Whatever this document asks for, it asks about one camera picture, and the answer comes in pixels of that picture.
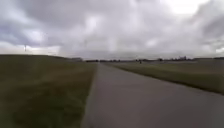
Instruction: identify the distant row of trees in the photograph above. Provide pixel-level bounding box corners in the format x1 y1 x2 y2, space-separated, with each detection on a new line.
85 55 224 64

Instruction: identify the grass field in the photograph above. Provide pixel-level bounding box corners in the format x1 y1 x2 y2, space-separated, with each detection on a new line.
0 54 98 128
105 59 224 96

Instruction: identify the grey concrete path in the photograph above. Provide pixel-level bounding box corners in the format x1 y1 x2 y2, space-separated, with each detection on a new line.
79 62 224 128

